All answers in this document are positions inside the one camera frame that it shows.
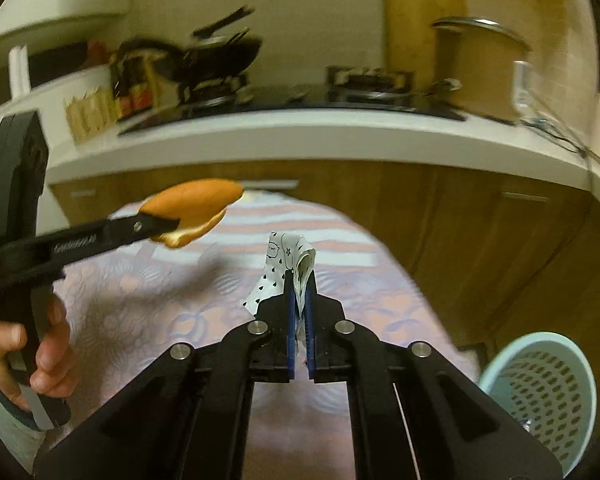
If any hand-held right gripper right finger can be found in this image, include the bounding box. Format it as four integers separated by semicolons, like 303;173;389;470
302;294;565;480

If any black gas stove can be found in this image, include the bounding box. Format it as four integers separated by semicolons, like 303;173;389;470
117;67;468;136

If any white plug adapter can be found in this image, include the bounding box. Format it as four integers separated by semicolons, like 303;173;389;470
512;60;533;116

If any person's left hand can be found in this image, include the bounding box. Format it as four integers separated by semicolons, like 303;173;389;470
0;292;79;413

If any patterned pink tablecloth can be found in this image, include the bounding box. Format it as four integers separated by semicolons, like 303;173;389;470
45;192;483;480

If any white kitchen countertop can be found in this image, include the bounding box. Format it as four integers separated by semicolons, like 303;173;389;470
45;105;600;241

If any white paper with black hearts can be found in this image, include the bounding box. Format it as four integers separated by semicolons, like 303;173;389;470
241;231;317;356

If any wooden cutting board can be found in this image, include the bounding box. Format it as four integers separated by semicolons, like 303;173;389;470
382;0;468;78

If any person's left forearm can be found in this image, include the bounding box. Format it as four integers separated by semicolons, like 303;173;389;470
0;360;48;476

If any black wok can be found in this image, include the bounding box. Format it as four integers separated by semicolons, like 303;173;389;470
120;32;263;86

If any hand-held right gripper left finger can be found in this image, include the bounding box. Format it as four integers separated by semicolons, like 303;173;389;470
34;294;298;480

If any wooden base cabinet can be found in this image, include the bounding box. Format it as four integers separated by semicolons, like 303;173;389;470
50;160;600;361

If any light blue waste basket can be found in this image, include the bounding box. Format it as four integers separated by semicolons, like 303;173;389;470
479;332;598;478

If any black cooking utensil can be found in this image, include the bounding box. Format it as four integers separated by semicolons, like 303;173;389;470
192;6;256;38

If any black cable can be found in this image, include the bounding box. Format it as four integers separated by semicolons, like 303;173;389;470
525;110;591;157

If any beige woven box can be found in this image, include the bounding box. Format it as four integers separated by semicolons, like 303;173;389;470
64;87;121;146

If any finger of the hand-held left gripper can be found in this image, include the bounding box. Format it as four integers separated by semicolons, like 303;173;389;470
40;212;182;278

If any steel cooking pot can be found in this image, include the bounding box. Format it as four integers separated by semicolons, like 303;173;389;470
420;16;531;123

